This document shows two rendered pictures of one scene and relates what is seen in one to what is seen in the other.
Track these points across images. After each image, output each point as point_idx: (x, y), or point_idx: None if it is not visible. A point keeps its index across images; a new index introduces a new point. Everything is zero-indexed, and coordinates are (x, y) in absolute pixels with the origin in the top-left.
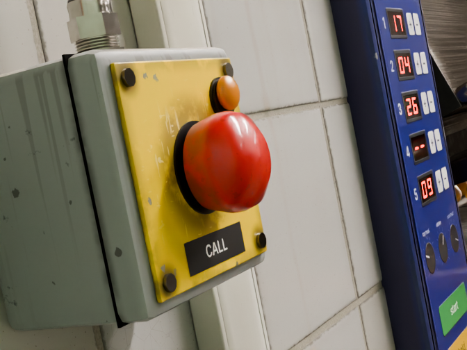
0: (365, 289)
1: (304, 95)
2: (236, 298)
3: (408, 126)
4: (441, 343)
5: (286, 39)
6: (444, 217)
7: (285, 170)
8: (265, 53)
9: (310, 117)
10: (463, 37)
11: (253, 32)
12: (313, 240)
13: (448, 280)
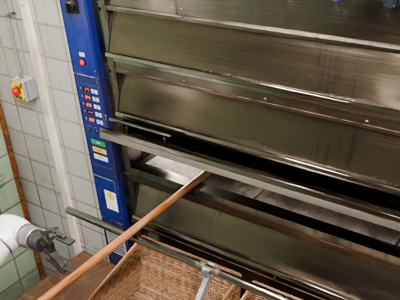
0: (82, 124)
1: (69, 90)
2: (44, 105)
3: (86, 107)
4: (90, 143)
5: (65, 81)
6: (98, 128)
7: (63, 98)
8: (60, 82)
9: (70, 94)
10: (155, 104)
11: (58, 78)
12: (68, 109)
13: (96, 137)
